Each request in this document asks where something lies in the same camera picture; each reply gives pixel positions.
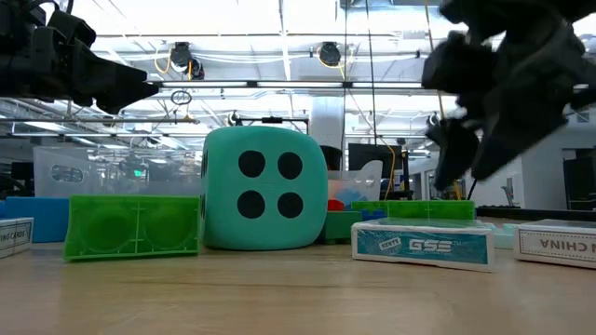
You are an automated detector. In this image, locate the white card deck black print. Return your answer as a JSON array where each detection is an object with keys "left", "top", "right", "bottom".
[{"left": 0, "top": 216, "right": 35, "bottom": 260}]

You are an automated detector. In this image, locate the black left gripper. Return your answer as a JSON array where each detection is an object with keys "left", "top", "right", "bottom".
[{"left": 0, "top": 3, "right": 161, "bottom": 116}]

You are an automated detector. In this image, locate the light blue toy brick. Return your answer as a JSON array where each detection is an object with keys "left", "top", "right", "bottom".
[{"left": 0, "top": 196, "right": 71, "bottom": 244}]

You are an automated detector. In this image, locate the black cord reel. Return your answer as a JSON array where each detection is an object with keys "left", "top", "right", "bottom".
[
  {"left": 169, "top": 40, "right": 206, "bottom": 81},
  {"left": 318, "top": 40, "right": 344, "bottom": 67}
]

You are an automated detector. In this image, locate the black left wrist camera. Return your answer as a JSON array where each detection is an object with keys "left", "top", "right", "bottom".
[{"left": 46, "top": 8, "right": 98, "bottom": 48}]

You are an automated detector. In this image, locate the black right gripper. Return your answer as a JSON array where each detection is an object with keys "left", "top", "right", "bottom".
[{"left": 425, "top": 20, "right": 596, "bottom": 193}]

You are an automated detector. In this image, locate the teal foam die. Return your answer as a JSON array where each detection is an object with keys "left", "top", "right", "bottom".
[{"left": 200, "top": 125, "right": 330, "bottom": 251}]

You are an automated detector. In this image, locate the small dark green toy brick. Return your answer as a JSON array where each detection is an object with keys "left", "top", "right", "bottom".
[{"left": 319, "top": 209, "right": 363, "bottom": 246}]

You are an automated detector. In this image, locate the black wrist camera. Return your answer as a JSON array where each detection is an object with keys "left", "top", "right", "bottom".
[
  {"left": 421, "top": 31, "right": 497, "bottom": 94},
  {"left": 46, "top": 8, "right": 98, "bottom": 48}
]

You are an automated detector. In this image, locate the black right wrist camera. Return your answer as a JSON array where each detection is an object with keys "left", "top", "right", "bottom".
[{"left": 421, "top": 31, "right": 497, "bottom": 94}]

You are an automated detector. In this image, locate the teal card deck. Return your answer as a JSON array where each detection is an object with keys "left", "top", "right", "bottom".
[{"left": 350, "top": 216, "right": 496, "bottom": 274}]

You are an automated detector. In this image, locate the dark cabinet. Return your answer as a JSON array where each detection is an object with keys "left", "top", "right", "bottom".
[{"left": 562, "top": 147, "right": 596, "bottom": 211}]

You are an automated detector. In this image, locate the black stand frame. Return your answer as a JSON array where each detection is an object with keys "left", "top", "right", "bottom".
[{"left": 234, "top": 115, "right": 311, "bottom": 137}]

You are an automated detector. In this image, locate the black computer monitor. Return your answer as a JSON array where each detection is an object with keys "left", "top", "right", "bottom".
[{"left": 347, "top": 142, "right": 404, "bottom": 188}]

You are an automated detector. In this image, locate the grey white card deck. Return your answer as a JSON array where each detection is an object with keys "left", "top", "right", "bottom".
[{"left": 512, "top": 219, "right": 596, "bottom": 271}]

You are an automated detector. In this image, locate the long overhead light bar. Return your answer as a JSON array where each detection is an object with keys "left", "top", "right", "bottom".
[{"left": 0, "top": 78, "right": 596, "bottom": 90}]

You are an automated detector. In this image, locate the clear plastic container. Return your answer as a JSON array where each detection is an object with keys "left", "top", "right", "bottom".
[
  {"left": 32, "top": 145, "right": 205, "bottom": 197},
  {"left": 327, "top": 160, "right": 385, "bottom": 211}
]

